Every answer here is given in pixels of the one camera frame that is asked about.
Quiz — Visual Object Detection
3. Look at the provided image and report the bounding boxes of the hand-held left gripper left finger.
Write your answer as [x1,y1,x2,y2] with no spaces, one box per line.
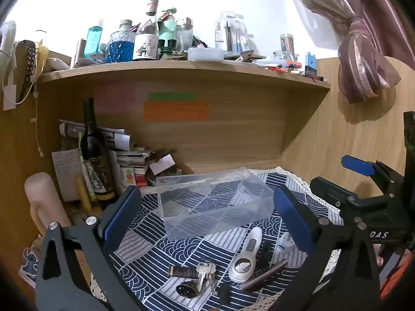
[35,186,143,311]

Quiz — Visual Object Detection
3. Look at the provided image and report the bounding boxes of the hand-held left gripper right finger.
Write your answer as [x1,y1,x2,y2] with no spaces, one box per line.
[274,186,381,311]

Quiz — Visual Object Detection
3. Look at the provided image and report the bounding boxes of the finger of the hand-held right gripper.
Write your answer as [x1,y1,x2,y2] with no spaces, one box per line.
[309,176,361,215]
[341,154,405,198]

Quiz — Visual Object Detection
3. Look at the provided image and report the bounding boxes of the small white tube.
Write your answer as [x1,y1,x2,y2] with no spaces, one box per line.
[277,231,295,254]

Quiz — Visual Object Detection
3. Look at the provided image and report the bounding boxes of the blue patterned table cloth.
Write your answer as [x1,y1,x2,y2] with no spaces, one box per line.
[91,166,344,311]

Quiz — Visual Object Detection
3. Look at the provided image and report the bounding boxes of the small black block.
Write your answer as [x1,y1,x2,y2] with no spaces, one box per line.
[258,243,274,266]

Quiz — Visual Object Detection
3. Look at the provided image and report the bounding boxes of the yellow stick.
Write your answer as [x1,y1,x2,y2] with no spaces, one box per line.
[75,176,93,213]

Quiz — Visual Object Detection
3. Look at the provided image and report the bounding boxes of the white handheld magnifier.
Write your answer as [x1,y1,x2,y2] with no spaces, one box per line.
[229,227,263,283]

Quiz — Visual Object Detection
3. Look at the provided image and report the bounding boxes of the stack of small boxes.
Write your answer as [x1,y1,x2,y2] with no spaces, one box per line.
[115,144,154,188]

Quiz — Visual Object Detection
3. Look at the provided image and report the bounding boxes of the white card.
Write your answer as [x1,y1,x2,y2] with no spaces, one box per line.
[148,155,174,175]

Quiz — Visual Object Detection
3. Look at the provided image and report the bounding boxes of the dark wine bottle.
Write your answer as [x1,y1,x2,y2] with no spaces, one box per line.
[79,98,116,201]

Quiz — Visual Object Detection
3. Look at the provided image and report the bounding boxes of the clear plastic storage box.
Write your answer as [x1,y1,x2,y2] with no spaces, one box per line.
[156,167,275,241]

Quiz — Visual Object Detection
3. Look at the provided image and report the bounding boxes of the white handwritten note paper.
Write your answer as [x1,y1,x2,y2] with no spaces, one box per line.
[52,149,84,201]

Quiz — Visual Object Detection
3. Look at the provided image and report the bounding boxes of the rolled magazines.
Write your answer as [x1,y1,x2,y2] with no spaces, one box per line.
[58,120,131,151]

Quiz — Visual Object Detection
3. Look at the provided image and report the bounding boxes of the brown cylindrical key fob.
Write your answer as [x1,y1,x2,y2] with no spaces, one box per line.
[168,265,199,278]

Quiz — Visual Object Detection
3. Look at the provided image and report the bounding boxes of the pink foam cylinder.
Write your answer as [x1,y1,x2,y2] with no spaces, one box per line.
[24,172,71,237]

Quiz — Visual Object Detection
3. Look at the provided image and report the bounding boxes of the bunch of silver keys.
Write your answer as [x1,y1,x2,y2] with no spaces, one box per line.
[194,261,219,296]

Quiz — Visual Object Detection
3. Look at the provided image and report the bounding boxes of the round black metal disc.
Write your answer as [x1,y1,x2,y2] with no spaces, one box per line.
[176,283,198,298]

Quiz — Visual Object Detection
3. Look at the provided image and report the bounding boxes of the cartoon sticker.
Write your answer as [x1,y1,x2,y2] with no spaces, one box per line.
[19,246,41,289]

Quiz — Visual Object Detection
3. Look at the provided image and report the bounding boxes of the mauve striped curtain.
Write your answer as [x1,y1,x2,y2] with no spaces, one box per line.
[280,0,403,104]

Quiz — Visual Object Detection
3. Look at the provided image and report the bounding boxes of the blue box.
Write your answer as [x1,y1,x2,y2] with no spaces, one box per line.
[305,53,317,75]

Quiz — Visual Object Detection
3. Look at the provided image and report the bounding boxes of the orange sticky note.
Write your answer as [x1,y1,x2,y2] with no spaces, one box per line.
[143,101,210,122]

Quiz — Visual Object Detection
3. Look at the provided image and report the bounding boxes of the green sticky note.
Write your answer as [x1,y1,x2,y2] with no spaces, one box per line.
[148,92,196,102]

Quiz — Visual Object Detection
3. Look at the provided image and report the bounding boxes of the glass jar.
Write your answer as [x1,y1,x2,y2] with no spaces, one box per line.
[274,34,297,61]

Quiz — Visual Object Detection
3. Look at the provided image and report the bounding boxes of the wooden shelf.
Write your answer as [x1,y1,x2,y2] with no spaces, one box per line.
[37,59,331,90]

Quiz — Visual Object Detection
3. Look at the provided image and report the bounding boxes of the white tag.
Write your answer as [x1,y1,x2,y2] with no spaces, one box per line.
[3,85,17,111]

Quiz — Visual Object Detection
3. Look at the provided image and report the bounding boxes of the brown cardboard tube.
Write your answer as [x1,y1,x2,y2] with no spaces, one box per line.
[74,39,86,67]

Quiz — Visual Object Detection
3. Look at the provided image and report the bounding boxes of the bottle of blue beads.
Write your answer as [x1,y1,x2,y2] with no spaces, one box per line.
[107,19,135,63]

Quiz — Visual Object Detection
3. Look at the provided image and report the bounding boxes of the clear bottle with white label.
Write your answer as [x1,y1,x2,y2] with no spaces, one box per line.
[132,0,160,61]

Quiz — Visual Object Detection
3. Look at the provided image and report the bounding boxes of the patterned black headband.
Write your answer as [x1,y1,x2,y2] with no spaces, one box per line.
[18,40,37,102]

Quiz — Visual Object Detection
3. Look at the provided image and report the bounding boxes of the teal glass bottle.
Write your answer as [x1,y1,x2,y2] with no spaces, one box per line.
[84,26,103,59]

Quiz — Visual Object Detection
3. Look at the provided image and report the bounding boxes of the white round container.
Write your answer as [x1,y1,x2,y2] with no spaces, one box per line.
[187,47,225,62]

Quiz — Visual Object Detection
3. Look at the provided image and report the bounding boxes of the clear plastic packet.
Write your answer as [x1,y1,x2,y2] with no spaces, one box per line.
[214,11,246,53]

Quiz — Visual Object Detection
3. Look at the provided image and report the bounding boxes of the clear glass bottle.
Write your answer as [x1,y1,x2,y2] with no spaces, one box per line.
[177,18,194,52]

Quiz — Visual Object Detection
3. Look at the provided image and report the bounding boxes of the mint green pump bottle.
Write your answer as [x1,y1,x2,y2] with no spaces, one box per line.
[158,7,178,49]

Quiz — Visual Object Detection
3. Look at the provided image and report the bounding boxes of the white cloth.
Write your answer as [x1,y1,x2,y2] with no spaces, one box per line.
[0,21,17,69]

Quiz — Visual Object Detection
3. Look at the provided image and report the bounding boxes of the white cable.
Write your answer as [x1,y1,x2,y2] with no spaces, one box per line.
[2,47,45,157]

